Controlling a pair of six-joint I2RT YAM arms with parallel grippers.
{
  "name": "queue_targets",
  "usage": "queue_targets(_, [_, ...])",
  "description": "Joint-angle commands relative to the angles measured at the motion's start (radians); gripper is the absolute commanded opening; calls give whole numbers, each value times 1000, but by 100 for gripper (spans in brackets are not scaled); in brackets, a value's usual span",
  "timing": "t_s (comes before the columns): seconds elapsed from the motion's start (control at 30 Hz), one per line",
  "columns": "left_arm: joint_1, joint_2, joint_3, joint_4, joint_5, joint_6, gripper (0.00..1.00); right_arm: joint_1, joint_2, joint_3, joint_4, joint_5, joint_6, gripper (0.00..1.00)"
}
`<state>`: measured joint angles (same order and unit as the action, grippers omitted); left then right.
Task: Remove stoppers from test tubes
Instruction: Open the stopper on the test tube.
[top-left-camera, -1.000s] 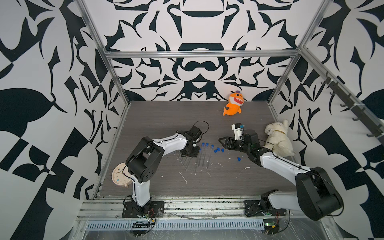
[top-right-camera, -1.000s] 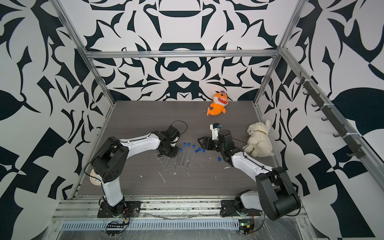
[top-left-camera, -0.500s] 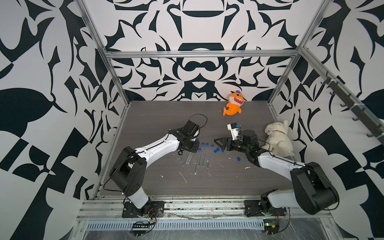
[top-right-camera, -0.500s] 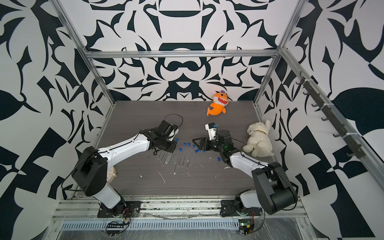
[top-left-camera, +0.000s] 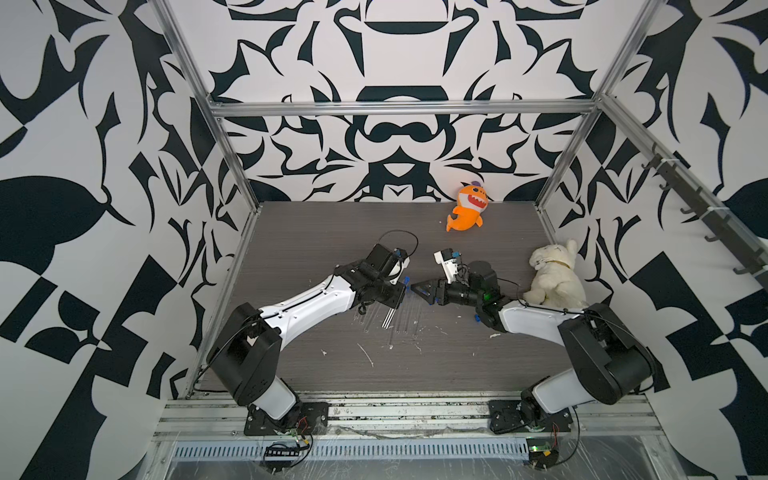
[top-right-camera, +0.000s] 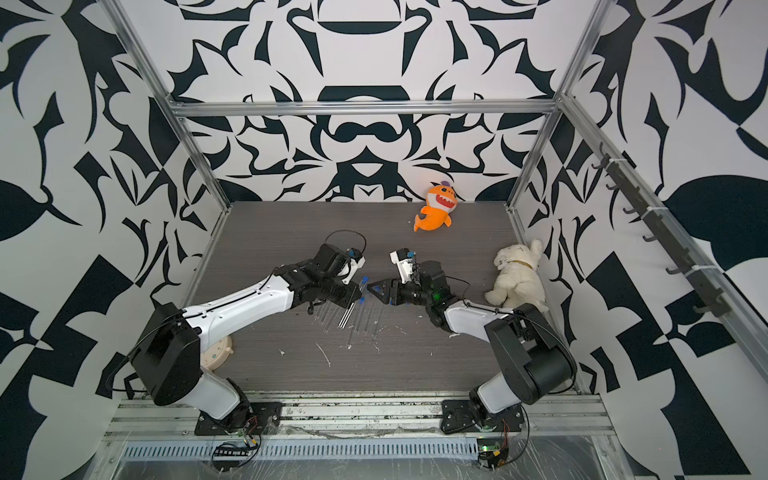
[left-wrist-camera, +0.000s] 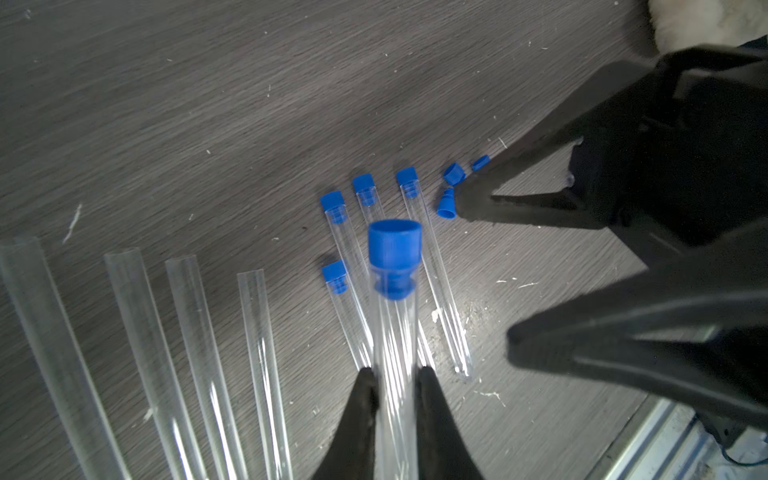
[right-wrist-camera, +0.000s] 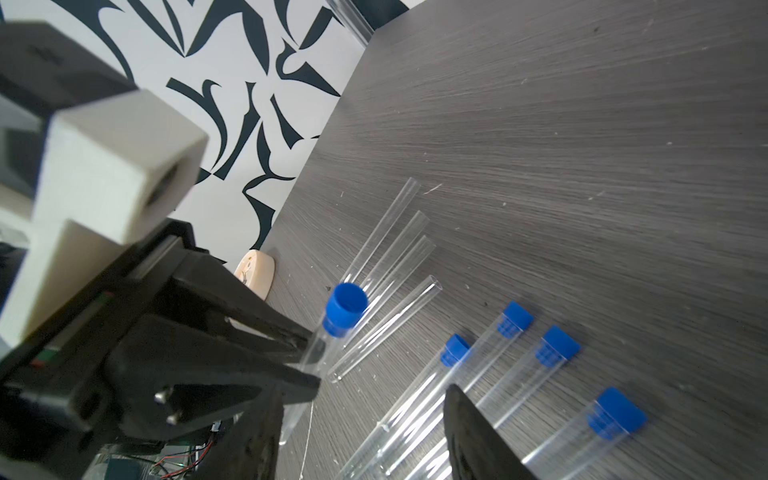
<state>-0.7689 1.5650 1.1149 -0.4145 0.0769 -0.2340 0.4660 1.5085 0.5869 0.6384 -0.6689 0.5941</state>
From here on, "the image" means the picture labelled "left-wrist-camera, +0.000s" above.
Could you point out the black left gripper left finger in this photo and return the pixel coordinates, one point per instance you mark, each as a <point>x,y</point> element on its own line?
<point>351,454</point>

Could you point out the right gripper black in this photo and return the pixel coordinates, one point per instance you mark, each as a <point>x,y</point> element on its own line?
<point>665,176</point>

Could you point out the white dog plush toy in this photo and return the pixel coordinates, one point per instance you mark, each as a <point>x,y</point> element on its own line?
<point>681,24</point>

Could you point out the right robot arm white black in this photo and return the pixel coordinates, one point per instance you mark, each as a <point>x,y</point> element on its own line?
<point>692,328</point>

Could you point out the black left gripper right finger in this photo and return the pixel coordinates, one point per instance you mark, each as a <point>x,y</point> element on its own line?
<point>442,453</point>

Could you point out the blue stopper removed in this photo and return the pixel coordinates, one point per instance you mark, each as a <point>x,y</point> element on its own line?
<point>446,207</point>
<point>454,174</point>
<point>395,251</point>
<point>480,163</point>

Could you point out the test tube with blue stopper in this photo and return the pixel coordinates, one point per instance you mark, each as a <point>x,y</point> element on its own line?
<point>203,356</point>
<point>395,365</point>
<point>350,313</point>
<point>265,374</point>
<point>448,314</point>
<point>346,240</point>

